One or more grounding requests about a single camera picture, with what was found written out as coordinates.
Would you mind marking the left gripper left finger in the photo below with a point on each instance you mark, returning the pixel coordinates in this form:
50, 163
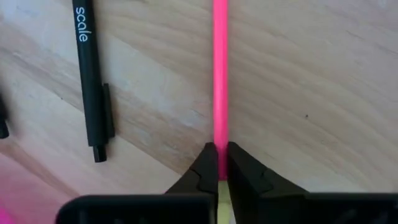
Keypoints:
202, 174

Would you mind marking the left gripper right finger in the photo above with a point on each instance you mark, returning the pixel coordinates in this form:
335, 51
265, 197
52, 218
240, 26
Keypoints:
248, 174

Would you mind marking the pink pencil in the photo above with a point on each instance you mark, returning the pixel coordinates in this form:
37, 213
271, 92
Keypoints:
220, 77

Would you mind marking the black pen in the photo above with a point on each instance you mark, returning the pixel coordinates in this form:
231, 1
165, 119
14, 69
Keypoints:
3, 127
90, 93

